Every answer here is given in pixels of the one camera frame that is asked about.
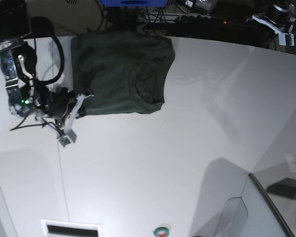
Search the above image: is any red green emergency button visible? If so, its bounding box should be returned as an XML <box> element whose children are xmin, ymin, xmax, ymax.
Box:
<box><xmin>153</xmin><ymin>227</ymin><xmax>169</xmax><ymax>237</ymax></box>

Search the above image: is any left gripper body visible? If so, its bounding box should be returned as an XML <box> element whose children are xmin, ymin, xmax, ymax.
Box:
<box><xmin>264</xmin><ymin>4</ymin><xmax>296</xmax><ymax>27</ymax></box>

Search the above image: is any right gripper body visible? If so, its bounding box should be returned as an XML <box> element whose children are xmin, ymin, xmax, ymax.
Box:
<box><xmin>36</xmin><ymin>87</ymin><xmax>77</xmax><ymax>125</ymax></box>

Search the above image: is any blue box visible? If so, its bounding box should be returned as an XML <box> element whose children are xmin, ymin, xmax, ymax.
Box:
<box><xmin>100</xmin><ymin>0</ymin><xmax>167</xmax><ymax>7</ymax></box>

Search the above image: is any dark green t-shirt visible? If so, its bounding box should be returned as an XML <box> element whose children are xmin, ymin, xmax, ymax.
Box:
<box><xmin>71</xmin><ymin>31</ymin><xmax>175</xmax><ymax>116</ymax></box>

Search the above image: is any grey monitor edge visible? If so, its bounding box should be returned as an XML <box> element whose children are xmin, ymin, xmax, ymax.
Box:
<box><xmin>250</xmin><ymin>172</ymin><xmax>296</xmax><ymax>237</ymax></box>

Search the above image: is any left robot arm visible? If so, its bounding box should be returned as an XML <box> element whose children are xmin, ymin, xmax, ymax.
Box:
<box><xmin>263</xmin><ymin>0</ymin><xmax>296</xmax><ymax>26</ymax></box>

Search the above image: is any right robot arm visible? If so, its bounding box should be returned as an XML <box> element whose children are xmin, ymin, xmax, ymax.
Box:
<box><xmin>0</xmin><ymin>0</ymin><xmax>85</xmax><ymax>127</ymax></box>

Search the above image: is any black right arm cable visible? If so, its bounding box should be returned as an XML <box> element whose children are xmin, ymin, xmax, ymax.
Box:
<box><xmin>9</xmin><ymin>34</ymin><xmax>65</xmax><ymax>131</ymax></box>

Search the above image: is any grey power strip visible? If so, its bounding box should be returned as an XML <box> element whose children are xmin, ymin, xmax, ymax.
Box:
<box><xmin>175</xmin><ymin>15</ymin><xmax>229</xmax><ymax>26</ymax></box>

